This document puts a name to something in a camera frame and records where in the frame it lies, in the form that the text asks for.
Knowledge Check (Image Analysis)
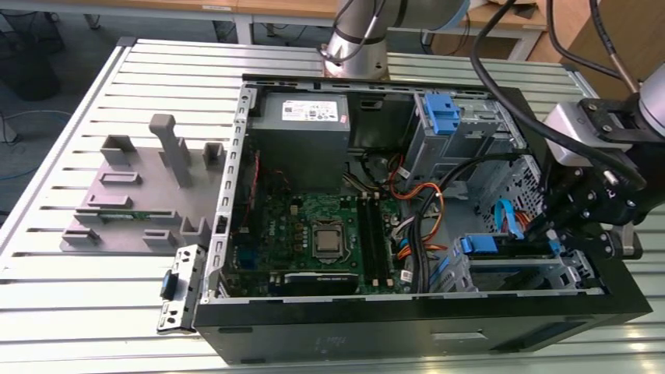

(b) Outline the orange wire bundle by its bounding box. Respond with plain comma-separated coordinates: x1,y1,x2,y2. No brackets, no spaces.
389,181,447,258

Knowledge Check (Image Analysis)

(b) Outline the silver hinged slot bracket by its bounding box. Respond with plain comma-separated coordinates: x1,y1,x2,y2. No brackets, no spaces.
154,244,203,336

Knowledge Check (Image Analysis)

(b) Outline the pale floor cable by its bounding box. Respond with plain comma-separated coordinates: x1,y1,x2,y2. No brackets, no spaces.
0,110,73,147

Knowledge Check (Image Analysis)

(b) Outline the blue plastic drive latch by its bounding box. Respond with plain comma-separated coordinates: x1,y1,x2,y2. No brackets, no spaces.
422,94,462,136

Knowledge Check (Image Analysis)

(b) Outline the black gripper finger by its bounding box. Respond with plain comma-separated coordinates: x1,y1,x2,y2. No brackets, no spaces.
525,165,598,241
547,224,611,260

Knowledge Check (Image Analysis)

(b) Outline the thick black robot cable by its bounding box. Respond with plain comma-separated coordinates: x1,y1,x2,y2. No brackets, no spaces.
469,0,649,188

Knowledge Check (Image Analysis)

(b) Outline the grey parts rack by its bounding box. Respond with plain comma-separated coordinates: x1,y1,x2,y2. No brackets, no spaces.
58,113,229,254

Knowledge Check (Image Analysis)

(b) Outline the silver disk bay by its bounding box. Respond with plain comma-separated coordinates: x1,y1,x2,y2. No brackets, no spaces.
450,232,597,293

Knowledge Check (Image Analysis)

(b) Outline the black cable bundle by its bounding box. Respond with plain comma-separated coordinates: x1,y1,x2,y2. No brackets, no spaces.
407,153,521,293

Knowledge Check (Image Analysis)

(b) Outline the black camera bracket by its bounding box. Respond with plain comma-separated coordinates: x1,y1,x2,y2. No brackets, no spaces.
578,97,649,143

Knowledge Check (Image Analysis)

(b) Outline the green motherboard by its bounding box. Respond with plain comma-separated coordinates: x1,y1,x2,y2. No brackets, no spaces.
230,192,417,297

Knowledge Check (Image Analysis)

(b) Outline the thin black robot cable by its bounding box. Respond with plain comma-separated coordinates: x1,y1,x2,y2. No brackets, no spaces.
545,0,643,94

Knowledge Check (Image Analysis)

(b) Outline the wooden desk white frame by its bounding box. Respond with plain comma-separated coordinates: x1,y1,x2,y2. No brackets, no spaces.
419,0,551,59

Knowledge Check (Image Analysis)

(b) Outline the black office chair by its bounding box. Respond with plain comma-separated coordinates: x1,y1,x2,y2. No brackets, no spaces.
0,9,66,102

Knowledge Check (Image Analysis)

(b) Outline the black open PC case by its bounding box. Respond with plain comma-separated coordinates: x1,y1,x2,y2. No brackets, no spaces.
190,72,653,365

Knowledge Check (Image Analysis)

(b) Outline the silver CPU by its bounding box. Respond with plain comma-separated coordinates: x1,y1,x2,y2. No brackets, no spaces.
314,229,346,252

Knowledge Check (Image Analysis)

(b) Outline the CPU socket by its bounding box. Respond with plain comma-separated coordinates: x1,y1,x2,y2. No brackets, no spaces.
309,220,354,262

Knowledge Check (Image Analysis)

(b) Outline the hard disk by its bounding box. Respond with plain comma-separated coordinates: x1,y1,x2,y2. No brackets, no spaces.
459,233,562,291

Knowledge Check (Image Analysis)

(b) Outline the black graphics card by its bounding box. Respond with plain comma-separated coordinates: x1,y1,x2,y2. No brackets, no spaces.
269,270,359,297

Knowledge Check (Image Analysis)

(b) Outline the orange red power wire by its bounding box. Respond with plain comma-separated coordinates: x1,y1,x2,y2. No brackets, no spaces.
511,210,545,231

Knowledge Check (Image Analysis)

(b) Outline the grey power supply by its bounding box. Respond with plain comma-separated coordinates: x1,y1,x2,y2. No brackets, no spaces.
247,91,351,194

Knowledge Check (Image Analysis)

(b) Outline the green RAM stick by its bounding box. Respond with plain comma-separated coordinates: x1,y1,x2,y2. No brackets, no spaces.
95,210,154,221

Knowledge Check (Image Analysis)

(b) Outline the wooden cabinet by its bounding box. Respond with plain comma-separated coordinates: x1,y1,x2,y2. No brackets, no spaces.
529,0,665,98

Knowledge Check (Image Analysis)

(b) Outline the long wooden top table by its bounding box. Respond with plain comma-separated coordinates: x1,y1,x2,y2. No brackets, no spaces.
45,0,338,44

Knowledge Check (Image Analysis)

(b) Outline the silver optical drive cage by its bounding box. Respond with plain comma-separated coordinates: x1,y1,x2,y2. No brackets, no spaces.
403,91,526,188

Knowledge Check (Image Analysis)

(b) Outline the blue data wire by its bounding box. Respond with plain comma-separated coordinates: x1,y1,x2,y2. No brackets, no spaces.
493,198,526,241

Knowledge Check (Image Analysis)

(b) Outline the blue bracket latch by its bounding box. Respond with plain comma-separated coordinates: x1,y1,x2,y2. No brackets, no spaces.
158,270,178,301

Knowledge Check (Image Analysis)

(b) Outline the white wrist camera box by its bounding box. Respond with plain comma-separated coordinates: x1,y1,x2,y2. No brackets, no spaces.
542,103,633,168

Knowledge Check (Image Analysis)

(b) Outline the thin red wire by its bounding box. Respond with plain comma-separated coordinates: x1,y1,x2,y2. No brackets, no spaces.
247,150,261,213

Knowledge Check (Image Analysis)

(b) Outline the black RAM slot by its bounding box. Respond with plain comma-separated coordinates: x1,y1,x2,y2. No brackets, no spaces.
355,194,379,288
367,194,394,288

